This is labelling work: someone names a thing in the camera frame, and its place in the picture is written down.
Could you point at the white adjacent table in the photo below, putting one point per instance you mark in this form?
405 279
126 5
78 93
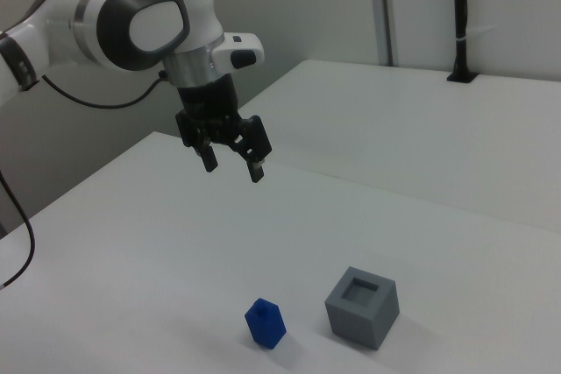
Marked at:
394 137

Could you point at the grey hollow cuboid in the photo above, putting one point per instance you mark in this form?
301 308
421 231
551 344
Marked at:
361 308

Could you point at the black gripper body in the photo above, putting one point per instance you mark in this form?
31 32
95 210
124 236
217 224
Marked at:
209 98

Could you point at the grey metal partition post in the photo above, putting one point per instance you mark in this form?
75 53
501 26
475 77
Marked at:
385 6

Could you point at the blue block with stud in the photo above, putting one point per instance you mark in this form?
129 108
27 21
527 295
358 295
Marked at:
265 323

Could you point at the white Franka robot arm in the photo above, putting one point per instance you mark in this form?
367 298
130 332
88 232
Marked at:
131 10

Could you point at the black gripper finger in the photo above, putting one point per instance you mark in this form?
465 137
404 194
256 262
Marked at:
198 135
252 144

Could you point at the black pole with base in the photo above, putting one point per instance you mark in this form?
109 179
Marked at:
460 10

